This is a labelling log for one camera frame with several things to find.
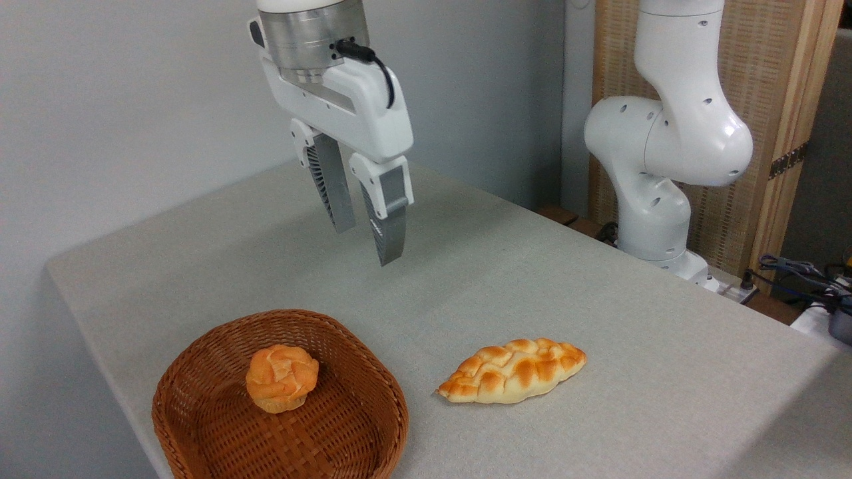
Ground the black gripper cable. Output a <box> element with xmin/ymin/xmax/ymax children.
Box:
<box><xmin>335</xmin><ymin>39</ymin><xmax>396</xmax><ymax>109</ymax></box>

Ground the metal screen hinge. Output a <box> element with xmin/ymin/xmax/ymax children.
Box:
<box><xmin>769</xmin><ymin>142</ymin><xmax>810</xmax><ymax>180</ymax></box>

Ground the round orange bun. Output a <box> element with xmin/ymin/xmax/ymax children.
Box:
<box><xmin>246</xmin><ymin>344</ymin><xmax>320</xmax><ymax>414</ymax></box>

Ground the white socket with black plug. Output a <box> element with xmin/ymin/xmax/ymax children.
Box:
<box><xmin>720</xmin><ymin>269</ymin><xmax>759</xmax><ymax>305</ymax></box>

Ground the woven wooden screen panel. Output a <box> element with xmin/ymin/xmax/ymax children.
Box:
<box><xmin>589</xmin><ymin>0</ymin><xmax>845</xmax><ymax>277</ymax></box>

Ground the grey tablecloth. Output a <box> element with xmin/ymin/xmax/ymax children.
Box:
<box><xmin>45</xmin><ymin>160</ymin><xmax>852</xmax><ymax>479</ymax></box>

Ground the tangled dark cable bundle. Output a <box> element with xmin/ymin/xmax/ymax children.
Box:
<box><xmin>742</xmin><ymin>251</ymin><xmax>852</xmax><ymax>312</ymax></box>

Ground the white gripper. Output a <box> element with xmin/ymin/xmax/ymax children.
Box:
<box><xmin>260</xmin><ymin>56</ymin><xmax>415</xmax><ymax>267</ymax></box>

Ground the brown wooden block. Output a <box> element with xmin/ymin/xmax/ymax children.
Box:
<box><xmin>536</xmin><ymin>205</ymin><xmax>580</xmax><ymax>227</ymax></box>

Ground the long braided bread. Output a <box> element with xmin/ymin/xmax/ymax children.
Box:
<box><xmin>436</xmin><ymin>338</ymin><xmax>588</xmax><ymax>404</ymax></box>

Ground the white box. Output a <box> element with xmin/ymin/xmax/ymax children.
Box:
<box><xmin>790</xmin><ymin>303</ymin><xmax>852</xmax><ymax>350</ymax></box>

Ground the brown wicker basket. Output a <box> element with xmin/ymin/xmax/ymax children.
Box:
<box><xmin>152</xmin><ymin>309</ymin><xmax>409</xmax><ymax>479</ymax></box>

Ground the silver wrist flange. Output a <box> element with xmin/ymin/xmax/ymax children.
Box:
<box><xmin>248</xmin><ymin>9</ymin><xmax>371</xmax><ymax>84</ymax></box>

